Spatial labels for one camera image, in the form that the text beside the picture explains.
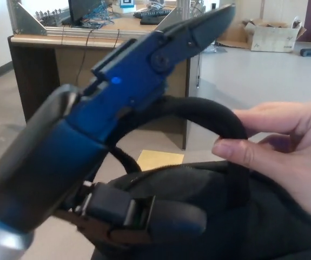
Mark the black flat device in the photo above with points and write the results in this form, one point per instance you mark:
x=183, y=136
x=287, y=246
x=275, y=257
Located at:
x=151, y=20

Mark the person bare hand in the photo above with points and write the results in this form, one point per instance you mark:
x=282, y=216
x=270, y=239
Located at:
x=293, y=151

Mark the wall switch panel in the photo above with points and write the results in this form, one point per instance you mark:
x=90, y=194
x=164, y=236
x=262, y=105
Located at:
x=214, y=6

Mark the row of metal fittings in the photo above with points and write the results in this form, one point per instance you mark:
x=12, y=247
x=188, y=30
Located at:
x=52, y=16

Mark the open cardboard box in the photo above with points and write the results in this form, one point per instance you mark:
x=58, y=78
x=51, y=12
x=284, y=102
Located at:
x=274, y=40

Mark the yellow paper sheet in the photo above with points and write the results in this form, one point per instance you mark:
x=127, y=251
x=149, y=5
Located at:
x=158, y=159

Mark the black monitor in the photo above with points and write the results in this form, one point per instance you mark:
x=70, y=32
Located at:
x=75, y=10

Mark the white box with fiducial marker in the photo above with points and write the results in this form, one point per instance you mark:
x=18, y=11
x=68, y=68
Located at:
x=126, y=7

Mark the clear plastic bag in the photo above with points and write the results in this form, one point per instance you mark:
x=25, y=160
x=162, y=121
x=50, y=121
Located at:
x=214, y=48

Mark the flat cardboard sheet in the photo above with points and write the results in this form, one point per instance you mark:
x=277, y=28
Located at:
x=231, y=35

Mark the dark wooden desk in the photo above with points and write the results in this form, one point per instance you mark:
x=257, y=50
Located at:
x=36, y=75

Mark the black keyboard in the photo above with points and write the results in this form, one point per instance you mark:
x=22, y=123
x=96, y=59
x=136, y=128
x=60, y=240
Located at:
x=149, y=13

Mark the aluminium profile frame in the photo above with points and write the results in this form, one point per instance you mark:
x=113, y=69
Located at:
x=25, y=21

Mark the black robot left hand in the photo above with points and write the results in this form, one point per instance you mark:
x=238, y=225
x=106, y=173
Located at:
x=112, y=94

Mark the black lunchbag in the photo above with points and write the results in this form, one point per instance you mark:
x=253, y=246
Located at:
x=252, y=230

